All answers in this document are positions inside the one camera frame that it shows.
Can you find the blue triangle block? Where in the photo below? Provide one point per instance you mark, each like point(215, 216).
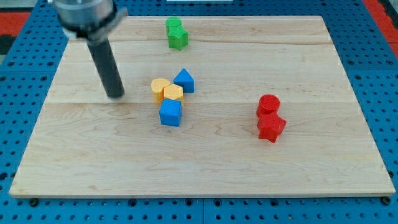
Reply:
point(185, 80)

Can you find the blue cube block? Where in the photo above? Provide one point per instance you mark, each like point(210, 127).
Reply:
point(170, 112)

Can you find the green star block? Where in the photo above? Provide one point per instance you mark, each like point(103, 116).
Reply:
point(177, 38)

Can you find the yellow heart block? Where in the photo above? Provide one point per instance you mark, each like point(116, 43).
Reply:
point(157, 87)

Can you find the red cylinder block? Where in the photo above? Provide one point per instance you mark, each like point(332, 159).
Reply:
point(268, 104)

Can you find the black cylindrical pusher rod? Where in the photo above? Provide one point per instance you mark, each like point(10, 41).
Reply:
point(107, 69)

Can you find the green cylinder block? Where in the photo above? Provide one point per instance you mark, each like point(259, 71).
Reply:
point(172, 23)

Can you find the yellow hexagon block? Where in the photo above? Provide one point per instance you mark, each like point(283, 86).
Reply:
point(174, 92)

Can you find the red star block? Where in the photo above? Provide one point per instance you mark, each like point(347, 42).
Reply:
point(270, 126)

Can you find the light wooden board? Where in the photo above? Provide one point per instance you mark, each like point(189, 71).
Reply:
point(85, 145)

